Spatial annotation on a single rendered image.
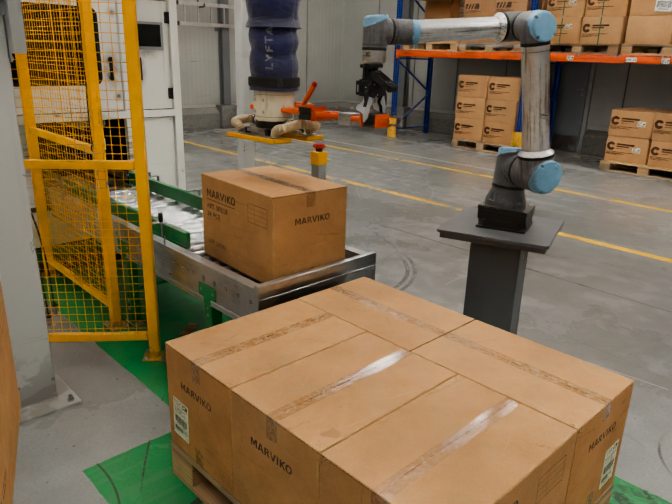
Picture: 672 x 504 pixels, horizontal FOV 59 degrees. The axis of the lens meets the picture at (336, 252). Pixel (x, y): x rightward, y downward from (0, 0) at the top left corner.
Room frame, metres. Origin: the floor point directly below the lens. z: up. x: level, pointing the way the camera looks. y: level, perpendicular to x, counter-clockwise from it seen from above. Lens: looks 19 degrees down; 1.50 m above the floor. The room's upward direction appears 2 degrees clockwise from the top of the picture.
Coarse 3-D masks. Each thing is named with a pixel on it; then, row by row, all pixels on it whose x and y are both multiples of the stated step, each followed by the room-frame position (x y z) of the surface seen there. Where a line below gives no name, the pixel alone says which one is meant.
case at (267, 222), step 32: (224, 192) 2.61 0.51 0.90; (256, 192) 2.41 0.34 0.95; (288, 192) 2.42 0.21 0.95; (320, 192) 2.48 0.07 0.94; (224, 224) 2.62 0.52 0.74; (256, 224) 2.42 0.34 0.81; (288, 224) 2.37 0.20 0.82; (320, 224) 2.49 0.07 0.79; (224, 256) 2.63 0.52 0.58; (256, 256) 2.42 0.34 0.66; (288, 256) 2.37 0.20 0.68; (320, 256) 2.49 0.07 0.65
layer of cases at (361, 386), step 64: (256, 320) 2.02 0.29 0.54; (320, 320) 2.04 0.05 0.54; (384, 320) 2.06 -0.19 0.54; (448, 320) 2.08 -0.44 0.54; (192, 384) 1.71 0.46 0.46; (256, 384) 1.57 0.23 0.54; (320, 384) 1.59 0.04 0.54; (384, 384) 1.60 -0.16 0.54; (448, 384) 1.61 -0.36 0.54; (512, 384) 1.62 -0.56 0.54; (576, 384) 1.63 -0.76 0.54; (192, 448) 1.72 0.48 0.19; (256, 448) 1.45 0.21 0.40; (320, 448) 1.28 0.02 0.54; (384, 448) 1.28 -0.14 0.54; (448, 448) 1.29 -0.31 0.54; (512, 448) 1.30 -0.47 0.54; (576, 448) 1.40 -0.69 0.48
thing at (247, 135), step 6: (246, 126) 2.68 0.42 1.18; (228, 132) 2.70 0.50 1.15; (234, 132) 2.69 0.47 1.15; (240, 132) 2.66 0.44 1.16; (246, 132) 2.67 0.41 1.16; (252, 132) 2.67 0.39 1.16; (270, 132) 2.57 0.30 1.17; (240, 138) 2.64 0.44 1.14; (246, 138) 2.61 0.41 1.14; (252, 138) 2.58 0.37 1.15; (258, 138) 2.55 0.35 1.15; (264, 138) 2.52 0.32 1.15; (270, 138) 2.51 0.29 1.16; (276, 138) 2.52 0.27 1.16; (282, 138) 2.53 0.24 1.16; (288, 138) 2.54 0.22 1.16
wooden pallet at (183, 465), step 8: (176, 448) 1.80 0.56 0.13; (176, 456) 1.81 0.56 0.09; (184, 456) 1.76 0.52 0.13; (176, 464) 1.81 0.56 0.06; (184, 464) 1.77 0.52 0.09; (192, 464) 1.72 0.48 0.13; (176, 472) 1.81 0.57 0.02; (184, 472) 1.77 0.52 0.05; (192, 472) 1.73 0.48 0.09; (200, 472) 1.75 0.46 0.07; (184, 480) 1.77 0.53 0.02; (192, 480) 1.73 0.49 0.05; (200, 480) 1.75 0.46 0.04; (208, 480) 1.77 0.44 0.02; (192, 488) 1.73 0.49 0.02; (200, 488) 1.73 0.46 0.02; (208, 488) 1.73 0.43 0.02; (216, 488) 1.73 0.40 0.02; (608, 488) 1.64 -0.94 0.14; (200, 496) 1.69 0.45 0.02; (208, 496) 1.69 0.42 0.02; (216, 496) 1.69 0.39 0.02; (224, 496) 1.69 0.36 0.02; (232, 496) 1.55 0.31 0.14; (600, 496) 1.60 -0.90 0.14; (608, 496) 1.65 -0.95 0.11
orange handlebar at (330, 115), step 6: (300, 102) 2.96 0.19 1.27; (252, 108) 2.77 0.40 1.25; (282, 108) 2.62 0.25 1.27; (288, 108) 2.59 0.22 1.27; (294, 108) 2.62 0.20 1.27; (318, 114) 2.45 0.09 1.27; (324, 114) 2.43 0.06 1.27; (330, 114) 2.40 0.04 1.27; (336, 114) 2.38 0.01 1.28; (354, 120) 2.31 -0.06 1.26; (384, 120) 2.23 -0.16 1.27
